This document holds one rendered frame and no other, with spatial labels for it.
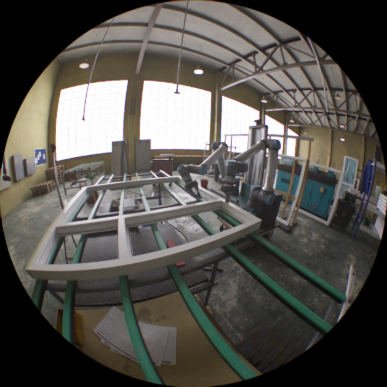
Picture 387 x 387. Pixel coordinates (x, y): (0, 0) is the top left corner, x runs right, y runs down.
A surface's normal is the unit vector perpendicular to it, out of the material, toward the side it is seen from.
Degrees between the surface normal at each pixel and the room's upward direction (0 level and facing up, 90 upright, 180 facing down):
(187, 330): 0
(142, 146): 90
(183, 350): 0
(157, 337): 0
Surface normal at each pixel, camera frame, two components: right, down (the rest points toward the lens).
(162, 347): 0.04, -0.94
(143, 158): 0.45, 0.31
